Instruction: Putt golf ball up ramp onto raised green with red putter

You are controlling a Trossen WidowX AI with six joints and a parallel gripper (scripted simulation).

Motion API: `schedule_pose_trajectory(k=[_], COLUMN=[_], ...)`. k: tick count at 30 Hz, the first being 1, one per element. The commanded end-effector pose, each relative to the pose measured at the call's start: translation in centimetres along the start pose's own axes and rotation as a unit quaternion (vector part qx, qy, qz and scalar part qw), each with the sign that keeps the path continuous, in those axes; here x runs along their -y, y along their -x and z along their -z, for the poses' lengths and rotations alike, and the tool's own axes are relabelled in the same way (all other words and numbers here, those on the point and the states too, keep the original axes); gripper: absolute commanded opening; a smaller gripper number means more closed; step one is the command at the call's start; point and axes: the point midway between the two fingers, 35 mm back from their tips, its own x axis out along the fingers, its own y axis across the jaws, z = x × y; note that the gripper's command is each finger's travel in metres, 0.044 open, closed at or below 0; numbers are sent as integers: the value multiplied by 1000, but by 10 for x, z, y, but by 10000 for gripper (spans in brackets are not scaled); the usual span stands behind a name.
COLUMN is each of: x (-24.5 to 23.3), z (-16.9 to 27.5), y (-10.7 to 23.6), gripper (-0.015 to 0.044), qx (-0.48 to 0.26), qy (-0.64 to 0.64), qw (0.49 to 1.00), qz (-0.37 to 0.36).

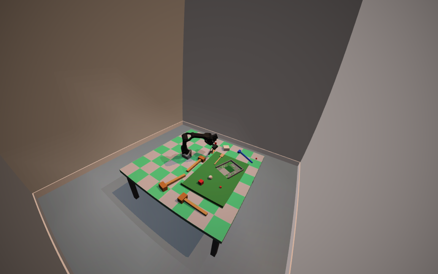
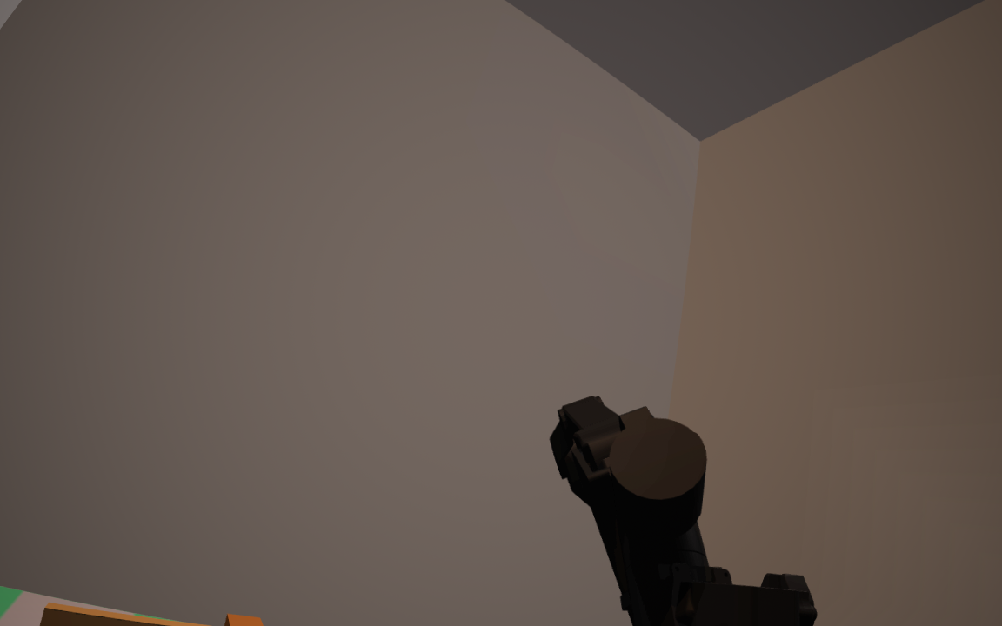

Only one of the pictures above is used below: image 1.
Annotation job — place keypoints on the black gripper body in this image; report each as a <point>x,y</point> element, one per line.
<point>214,146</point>

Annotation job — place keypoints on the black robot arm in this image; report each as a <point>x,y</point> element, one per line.
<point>206,136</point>

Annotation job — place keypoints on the green putting mat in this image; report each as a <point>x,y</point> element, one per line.
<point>211,187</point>

